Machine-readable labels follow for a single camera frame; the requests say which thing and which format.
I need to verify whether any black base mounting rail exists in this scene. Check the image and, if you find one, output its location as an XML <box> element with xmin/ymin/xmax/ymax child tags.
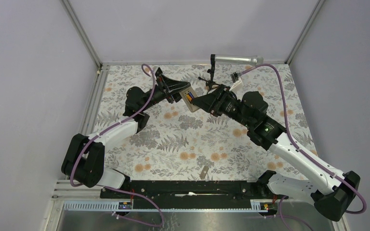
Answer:
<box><xmin>100</xmin><ymin>177</ymin><xmax>282</xmax><ymax>210</ymax></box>

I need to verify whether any beige battery cover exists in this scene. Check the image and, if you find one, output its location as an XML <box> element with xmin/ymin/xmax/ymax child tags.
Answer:
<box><xmin>199</xmin><ymin>166</ymin><xmax>209</xmax><ymax>180</ymax></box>

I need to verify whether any black tripod microphone stand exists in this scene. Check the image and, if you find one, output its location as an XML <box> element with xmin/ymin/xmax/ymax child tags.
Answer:
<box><xmin>198</xmin><ymin>61</ymin><xmax>220</xmax><ymax>93</ymax></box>

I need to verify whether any beige remote control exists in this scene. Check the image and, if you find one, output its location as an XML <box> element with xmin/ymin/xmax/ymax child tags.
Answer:
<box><xmin>179</xmin><ymin>86</ymin><xmax>200</xmax><ymax>113</ymax></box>

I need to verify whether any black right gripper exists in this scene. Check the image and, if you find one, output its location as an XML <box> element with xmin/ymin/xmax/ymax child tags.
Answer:
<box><xmin>190</xmin><ymin>84</ymin><xmax>253</xmax><ymax>128</ymax></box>

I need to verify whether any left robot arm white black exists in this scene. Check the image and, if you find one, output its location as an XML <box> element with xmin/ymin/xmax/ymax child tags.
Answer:
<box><xmin>61</xmin><ymin>67</ymin><xmax>191</xmax><ymax>198</ymax></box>

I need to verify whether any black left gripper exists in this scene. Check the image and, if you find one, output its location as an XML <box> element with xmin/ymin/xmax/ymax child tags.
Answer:
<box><xmin>141</xmin><ymin>75</ymin><xmax>193</xmax><ymax>112</ymax></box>

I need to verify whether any floral patterned table mat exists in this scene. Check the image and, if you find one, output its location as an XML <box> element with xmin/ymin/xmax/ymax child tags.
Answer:
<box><xmin>105</xmin><ymin>64</ymin><xmax>316</xmax><ymax>180</ymax></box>

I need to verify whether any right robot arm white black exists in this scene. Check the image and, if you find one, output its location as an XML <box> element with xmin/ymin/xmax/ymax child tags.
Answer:
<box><xmin>185</xmin><ymin>85</ymin><xmax>360</xmax><ymax>221</ymax></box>

